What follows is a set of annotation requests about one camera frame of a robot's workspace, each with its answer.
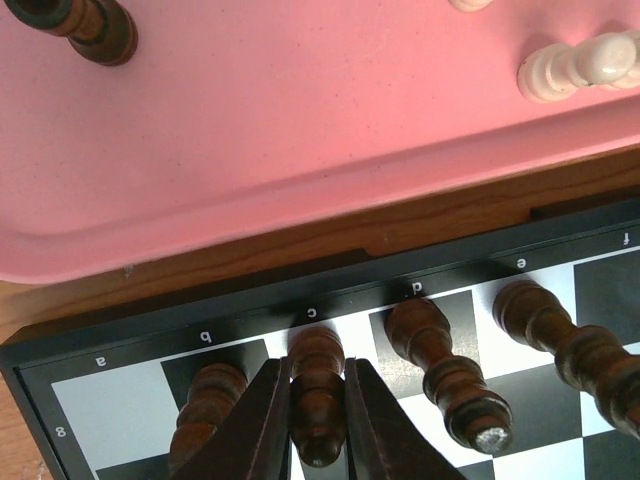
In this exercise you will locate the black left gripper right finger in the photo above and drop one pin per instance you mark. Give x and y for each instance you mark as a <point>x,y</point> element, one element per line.
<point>382,441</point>

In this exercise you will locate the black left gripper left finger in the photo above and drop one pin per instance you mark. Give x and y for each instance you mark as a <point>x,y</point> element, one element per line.
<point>253,442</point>

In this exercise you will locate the dark wooden chess knight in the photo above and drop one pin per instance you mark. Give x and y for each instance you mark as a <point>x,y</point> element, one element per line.
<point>212,395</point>

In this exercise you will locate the dark wooden chess bishop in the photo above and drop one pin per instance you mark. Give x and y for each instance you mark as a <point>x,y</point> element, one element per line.
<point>317,414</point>

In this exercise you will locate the dark wooden chess queen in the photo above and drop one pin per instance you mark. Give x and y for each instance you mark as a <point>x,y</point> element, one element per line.
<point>474,416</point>

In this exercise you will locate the dark wooden chess king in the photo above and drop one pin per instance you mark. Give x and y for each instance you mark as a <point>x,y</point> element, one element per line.
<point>589,359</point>

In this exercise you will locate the black white chess board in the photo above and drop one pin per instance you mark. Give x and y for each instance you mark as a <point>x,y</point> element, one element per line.
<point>101,392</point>

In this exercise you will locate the white wooden chess piece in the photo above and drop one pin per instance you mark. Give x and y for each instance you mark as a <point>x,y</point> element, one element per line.
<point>557,71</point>
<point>470,6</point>

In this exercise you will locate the dark wooden chess piece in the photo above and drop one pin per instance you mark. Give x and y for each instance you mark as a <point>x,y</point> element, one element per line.
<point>102,32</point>

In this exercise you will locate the pink plastic tray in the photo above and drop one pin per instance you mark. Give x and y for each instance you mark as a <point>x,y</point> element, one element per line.
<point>236,118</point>

